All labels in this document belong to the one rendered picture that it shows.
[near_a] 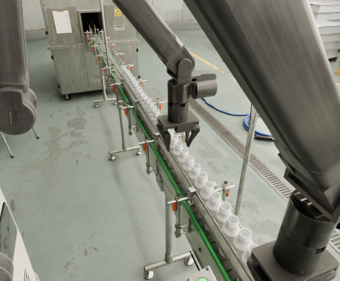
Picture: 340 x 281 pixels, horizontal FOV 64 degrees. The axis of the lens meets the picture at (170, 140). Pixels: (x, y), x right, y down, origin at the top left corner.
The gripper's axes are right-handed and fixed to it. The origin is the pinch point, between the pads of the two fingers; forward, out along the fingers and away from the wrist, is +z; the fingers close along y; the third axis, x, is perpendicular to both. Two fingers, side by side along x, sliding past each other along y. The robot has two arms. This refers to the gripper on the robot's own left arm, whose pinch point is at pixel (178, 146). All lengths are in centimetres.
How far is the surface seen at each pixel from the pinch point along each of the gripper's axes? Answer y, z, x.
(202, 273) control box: 1.1, 28.3, 22.8
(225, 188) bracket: -24.1, 31.3, -8.2
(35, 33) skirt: 117, 131, -935
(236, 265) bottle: -12.6, 35.9, 20.1
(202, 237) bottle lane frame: -9.0, 41.1, 3.0
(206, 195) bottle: -13.1, 27.3, -3.6
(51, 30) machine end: 45, 33, -388
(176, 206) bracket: -3.6, 34.8, -9.1
